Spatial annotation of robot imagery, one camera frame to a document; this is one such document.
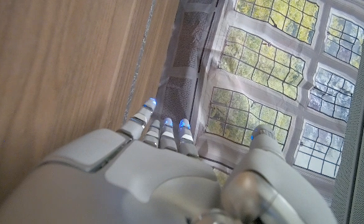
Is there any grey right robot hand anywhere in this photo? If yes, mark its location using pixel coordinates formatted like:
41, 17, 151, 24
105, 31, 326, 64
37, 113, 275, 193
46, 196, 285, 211
0, 98, 338, 224

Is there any printed window backdrop cloth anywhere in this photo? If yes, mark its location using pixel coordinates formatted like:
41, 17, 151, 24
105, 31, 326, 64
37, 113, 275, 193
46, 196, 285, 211
155, 0, 364, 203

